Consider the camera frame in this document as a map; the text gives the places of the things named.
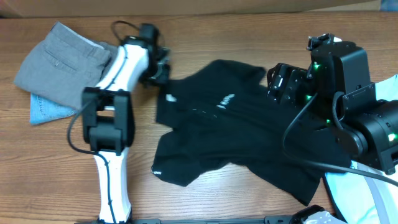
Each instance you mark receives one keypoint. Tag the light blue printed t-shirt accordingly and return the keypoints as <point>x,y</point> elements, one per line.
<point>357,193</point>

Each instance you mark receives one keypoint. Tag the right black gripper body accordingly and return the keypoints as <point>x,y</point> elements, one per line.
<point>295,84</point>

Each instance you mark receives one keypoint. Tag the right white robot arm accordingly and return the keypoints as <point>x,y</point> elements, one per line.
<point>337,88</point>

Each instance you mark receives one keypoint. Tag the folded blue jeans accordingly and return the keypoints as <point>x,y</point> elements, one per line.
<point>43,110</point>

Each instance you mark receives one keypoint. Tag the folded grey trousers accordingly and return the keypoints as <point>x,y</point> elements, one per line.
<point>61,66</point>

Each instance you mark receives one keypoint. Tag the black polo shirt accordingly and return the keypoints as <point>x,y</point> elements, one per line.
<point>221,115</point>

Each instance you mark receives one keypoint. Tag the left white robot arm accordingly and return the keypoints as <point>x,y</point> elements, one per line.
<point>108,120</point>

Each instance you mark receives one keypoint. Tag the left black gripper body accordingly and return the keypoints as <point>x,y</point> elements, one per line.
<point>155,71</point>

